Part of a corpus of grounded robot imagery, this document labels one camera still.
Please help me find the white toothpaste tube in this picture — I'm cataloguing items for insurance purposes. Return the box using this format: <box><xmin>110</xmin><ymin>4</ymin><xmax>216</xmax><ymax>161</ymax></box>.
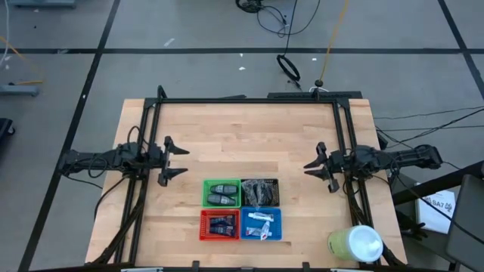
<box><xmin>247</xmin><ymin>212</ymin><xmax>275</xmax><ymax>222</ymax></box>

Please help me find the dark blue tube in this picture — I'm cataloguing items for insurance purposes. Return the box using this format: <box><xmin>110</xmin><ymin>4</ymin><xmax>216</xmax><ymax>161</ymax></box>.
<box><xmin>209</xmin><ymin>215</ymin><xmax>237</xmax><ymax>227</ymax></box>
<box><xmin>208</xmin><ymin>225</ymin><xmax>236</xmax><ymax>238</ymax></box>

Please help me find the yellow hanging cable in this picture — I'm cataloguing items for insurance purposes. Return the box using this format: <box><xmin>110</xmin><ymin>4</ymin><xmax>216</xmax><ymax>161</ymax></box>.
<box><xmin>318</xmin><ymin>0</ymin><xmax>351</xmax><ymax>84</ymax></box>

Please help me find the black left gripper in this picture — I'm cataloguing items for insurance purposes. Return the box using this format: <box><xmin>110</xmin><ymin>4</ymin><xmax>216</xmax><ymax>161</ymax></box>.
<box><xmin>147</xmin><ymin>135</ymin><xmax>191</xmax><ymax>187</ymax></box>

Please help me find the dark grey panel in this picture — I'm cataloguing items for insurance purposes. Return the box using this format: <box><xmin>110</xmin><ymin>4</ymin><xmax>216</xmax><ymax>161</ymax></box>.
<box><xmin>445</xmin><ymin>173</ymin><xmax>484</xmax><ymax>272</ymax></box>

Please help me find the blue plastic basket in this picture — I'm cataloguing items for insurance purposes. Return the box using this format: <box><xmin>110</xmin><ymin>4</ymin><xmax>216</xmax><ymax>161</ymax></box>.
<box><xmin>240</xmin><ymin>206</ymin><xmax>284</xmax><ymax>241</ymax></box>

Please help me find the black hanging cable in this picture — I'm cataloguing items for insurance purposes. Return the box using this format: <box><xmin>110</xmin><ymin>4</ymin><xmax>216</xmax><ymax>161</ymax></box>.
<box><xmin>276</xmin><ymin>0</ymin><xmax>303</xmax><ymax>83</ymax></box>

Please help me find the white cardboard box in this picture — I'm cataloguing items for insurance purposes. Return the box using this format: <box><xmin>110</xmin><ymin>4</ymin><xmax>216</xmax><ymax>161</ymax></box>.
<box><xmin>415</xmin><ymin>188</ymin><xmax>457</xmax><ymax>235</ymax></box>

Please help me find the black floor cable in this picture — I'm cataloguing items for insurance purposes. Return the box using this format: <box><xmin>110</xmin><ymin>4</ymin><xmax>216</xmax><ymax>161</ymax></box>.
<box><xmin>236</xmin><ymin>0</ymin><xmax>322</xmax><ymax>39</ymax></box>

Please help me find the red plastic basket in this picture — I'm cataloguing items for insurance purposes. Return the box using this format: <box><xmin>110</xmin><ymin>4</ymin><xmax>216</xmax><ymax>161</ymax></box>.
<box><xmin>198</xmin><ymin>209</ymin><xmax>241</xmax><ymax>242</ymax></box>

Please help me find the grey desk foot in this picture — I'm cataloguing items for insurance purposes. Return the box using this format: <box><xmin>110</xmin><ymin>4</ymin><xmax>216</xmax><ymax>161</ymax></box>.
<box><xmin>7</xmin><ymin>0</ymin><xmax>76</xmax><ymax>8</ymax></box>
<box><xmin>0</xmin><ymin>85</ymin><xmax>41</xmax><ymax>97</ymax></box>

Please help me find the green plastic basket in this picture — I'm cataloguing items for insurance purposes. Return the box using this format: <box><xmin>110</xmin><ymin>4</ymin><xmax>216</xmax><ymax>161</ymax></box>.
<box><xmin>201</xmin><ymin>178</ymin><xmax>242</xmax><ymax>209</ymax></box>

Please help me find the black plastic basket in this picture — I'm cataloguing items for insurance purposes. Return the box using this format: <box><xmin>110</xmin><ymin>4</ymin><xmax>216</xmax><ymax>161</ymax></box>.
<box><xmin>240</xmin><ymin>178</ymin><xmax>281</xmax><ymax>208</ymax></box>

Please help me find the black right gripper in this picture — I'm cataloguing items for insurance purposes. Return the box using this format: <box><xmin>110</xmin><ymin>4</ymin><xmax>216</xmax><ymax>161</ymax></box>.
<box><xmin>302</xmin><ymin>141</ymin><xmax>348</xmax><ymax>194</ymax></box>

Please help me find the black metal beam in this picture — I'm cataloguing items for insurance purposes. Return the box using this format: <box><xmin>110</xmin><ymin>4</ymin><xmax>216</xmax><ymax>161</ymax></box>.
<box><xmin>392</xmin><ymin>160</ymin><xmax>484</xmax><ymax>207</ymax></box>

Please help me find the black item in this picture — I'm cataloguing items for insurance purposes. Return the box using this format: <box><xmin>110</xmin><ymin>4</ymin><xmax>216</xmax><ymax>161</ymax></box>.
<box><xmin>256</xmin><ymin>180</ymin><xmax>275</xmax><ymax>207</ymax></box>
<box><xmin>241</xmin><ymin>179</ymin><xmax>262</xmax><ymax>207</ymax></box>

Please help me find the long black box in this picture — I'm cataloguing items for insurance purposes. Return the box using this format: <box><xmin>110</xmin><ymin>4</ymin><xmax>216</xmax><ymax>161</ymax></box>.
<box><xmin>267</xmin><ymin>91</ymin><xmax>363</xmax><ymax>100</ymax></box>

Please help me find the black aluminium frame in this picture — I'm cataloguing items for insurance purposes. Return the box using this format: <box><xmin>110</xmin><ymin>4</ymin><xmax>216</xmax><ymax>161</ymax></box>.
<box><xmin>90</xmin><ymin>85</ymin><xmax>408</xmax><ymax>267</ymax></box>

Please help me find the green canister with white lid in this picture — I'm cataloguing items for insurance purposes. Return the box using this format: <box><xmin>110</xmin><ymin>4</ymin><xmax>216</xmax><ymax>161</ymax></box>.
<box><xmin>327</xmin><ymin>224</ymin><xmax>384</xmax><ymax>264</ymax></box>

